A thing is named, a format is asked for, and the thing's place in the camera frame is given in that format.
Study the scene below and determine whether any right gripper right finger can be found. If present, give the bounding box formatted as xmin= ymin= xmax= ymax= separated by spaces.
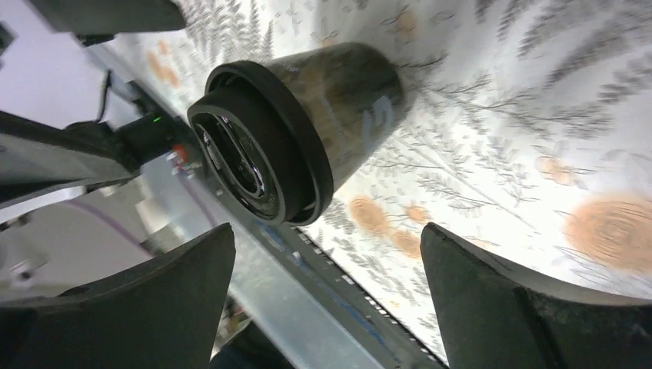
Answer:
xmin=421 ymin=223 xmax=651 ymax=369

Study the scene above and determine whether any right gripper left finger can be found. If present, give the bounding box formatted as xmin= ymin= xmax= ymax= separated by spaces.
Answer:
xmin=1 ymin=224 xmax=235 ymax=369

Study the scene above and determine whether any black cup lid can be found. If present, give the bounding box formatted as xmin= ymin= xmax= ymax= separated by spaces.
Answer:
xmin=187 ymin=61 xmax=334 ymax=226

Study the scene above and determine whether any dark translucent coffee cup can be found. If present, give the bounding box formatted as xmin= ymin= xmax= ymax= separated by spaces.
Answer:
xmin=264 ymin=42 xmax=408 ymax=188

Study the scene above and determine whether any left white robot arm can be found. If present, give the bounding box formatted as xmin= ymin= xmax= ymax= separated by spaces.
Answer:
xmin=1 ymin=111 xmax=190 ymax=208

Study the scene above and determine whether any floral table mat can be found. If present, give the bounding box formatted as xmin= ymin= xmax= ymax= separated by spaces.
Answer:
xmin=111 ymin=1 xmax=651 ymax=357

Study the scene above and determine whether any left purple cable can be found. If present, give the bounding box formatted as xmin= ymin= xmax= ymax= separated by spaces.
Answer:
xmin=66 ymin=198 xmax=154 ymax=256

